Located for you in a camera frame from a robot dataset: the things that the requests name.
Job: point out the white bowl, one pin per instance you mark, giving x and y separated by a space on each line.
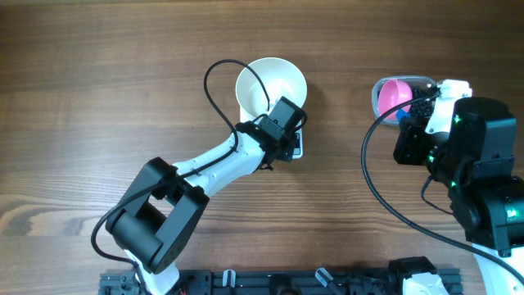
280 77

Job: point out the pink scoop blue handle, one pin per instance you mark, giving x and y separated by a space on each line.
394 92

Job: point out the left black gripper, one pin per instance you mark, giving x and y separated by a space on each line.
289 147

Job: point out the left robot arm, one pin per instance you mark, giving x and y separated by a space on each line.
160 210

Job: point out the clear plastic container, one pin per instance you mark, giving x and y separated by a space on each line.
411 80

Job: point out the black beans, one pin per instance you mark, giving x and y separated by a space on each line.
423 109

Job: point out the white digital kitchen scale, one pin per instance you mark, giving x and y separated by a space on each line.
298 151

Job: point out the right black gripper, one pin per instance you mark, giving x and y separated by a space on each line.
412 131

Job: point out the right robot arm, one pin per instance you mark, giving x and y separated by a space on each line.
474 161

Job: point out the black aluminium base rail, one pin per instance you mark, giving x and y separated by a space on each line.
374 281

